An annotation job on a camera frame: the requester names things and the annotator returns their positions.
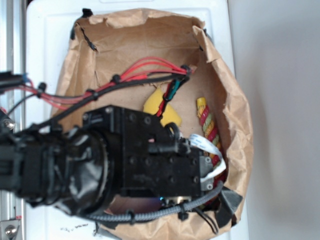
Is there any multicoloured twisted rope toy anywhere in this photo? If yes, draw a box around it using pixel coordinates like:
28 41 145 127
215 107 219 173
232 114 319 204
196 97 222 210

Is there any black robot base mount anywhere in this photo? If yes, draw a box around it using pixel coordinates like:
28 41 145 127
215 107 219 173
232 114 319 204
0 107 16 134

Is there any yellow sponge piece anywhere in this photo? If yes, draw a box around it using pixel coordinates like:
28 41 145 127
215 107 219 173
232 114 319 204
143 88 182 127

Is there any red and black wire bundle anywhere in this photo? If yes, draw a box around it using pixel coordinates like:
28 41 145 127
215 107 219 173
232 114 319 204
0 57 197 131

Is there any brown paper bag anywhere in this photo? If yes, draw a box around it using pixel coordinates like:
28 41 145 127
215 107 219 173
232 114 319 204
56 8 254 234

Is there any silver metal rail frame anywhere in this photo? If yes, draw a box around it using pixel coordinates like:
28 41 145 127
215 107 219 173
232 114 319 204
0 0 26 240

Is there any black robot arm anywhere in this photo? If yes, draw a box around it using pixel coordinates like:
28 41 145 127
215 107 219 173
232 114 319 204
0 105 214 218

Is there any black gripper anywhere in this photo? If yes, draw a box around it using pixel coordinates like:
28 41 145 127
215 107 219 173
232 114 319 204
83 105 214 203

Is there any grey braided cable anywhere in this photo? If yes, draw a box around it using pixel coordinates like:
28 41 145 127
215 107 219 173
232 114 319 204
87 180 225 225

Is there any white flat ribbon cable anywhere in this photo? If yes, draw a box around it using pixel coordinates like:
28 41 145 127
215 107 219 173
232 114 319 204
188 133 227 183

